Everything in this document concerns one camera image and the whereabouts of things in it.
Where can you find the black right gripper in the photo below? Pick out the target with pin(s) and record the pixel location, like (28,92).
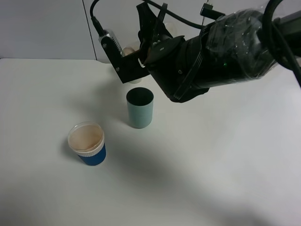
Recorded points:
(173,62)

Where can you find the clear bottle pink label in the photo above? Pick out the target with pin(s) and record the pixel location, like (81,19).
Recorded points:
(131,48)

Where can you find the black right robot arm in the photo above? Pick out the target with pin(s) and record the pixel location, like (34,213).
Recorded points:
(239,47)

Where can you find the teal green plastic cup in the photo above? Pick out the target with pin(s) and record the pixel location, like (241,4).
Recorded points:
(140,107)

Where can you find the blue sleeved cup clear lid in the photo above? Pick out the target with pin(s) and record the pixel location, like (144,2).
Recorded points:
(87,140)

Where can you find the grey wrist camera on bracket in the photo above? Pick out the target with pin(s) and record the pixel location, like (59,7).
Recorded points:
(128,68)

